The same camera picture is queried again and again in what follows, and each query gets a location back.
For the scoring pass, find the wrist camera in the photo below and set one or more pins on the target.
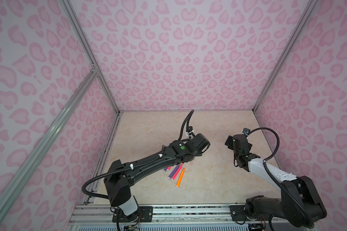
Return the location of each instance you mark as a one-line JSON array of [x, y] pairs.
[[189, 132], [246, 131]]

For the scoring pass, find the purple pen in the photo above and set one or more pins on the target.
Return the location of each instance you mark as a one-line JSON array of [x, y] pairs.
[[174, 171]]

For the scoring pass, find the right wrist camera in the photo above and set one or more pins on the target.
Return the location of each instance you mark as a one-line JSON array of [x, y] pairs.
[[246, 131]]

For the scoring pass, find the aluminium corner post left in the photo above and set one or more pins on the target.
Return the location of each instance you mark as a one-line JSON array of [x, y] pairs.
[[76, 25]]

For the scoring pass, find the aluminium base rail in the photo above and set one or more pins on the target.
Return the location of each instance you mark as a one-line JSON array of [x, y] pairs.
[[175, 217]]

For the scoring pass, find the orange pen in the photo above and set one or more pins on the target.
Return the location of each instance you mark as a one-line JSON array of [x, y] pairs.
[[180, 177]]

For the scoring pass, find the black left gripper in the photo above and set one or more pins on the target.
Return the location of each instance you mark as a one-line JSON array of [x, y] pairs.
[[199, 154]]

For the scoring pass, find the aluminium diagonal wall bar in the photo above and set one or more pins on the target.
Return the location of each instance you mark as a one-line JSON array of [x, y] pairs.
[[19, 181]]

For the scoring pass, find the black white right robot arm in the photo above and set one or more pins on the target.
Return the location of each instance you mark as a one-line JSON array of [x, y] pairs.
[[299, 202]]

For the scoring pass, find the aluminium corner post right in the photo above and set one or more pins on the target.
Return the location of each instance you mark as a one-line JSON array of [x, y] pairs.
[[298, 30]]

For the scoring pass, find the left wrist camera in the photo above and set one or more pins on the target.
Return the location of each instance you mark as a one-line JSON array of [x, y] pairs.
[[189, 132]]

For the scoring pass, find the aluminium corner post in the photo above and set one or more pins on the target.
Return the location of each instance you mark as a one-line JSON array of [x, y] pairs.
[[298, 30], [76, 25]]

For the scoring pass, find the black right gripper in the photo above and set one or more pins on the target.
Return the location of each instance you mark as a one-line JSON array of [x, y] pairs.
[[231, 143]]

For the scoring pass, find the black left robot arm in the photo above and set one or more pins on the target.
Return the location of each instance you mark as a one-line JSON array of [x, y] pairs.
[[123, 176]]

